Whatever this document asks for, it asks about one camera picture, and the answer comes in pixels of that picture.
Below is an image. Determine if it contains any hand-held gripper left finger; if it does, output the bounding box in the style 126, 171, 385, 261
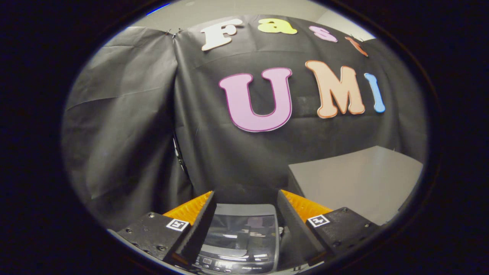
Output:
115, 191, 217, 268

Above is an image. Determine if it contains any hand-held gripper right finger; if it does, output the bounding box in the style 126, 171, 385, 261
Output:
276, 190, 381, 267

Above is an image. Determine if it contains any dark washing machine lid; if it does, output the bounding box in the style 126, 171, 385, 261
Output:
201, 204, 280, 259

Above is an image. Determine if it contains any grey washing machine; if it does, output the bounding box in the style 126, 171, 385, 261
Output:
189, 202, 310, 275

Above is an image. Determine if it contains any black backdrop cloth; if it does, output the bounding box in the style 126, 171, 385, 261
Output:
61, 15, 427, 230

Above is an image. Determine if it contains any beige cabinet with dark frame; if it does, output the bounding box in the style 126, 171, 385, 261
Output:
287, 145, 424, 226

